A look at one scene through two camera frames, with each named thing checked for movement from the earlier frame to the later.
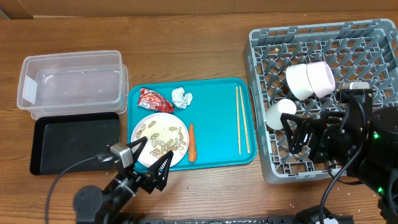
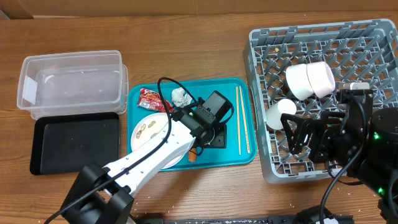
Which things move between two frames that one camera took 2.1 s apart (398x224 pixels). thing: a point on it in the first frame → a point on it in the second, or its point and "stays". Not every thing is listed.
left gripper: (148, 183) → (221, 138)
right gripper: (296, 142) stays
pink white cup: (321, 77) stays
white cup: (273, 113) stays
